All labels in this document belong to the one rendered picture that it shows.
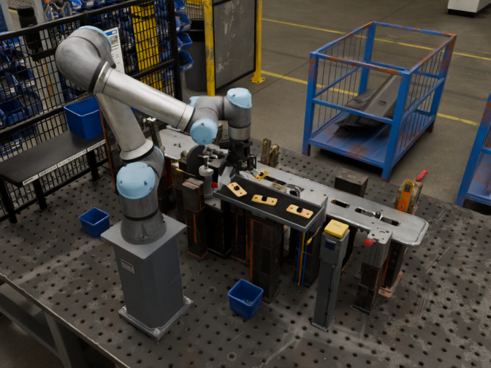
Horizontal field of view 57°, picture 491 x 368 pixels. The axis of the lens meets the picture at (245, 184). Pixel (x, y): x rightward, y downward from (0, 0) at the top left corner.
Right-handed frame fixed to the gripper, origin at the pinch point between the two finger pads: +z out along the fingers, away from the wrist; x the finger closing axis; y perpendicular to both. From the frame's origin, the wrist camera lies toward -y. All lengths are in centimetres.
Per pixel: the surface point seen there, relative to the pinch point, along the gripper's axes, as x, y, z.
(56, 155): -46, -84, 16
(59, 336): -70, -35, 77
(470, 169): 209, -31, 80
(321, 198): 27.2, 14.8, 7.7
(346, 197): 47, 9, 19
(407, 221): 56, 33, 19
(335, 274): 15.4, 38.5, 20.0
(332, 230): 14.3, 35.4, 2.7
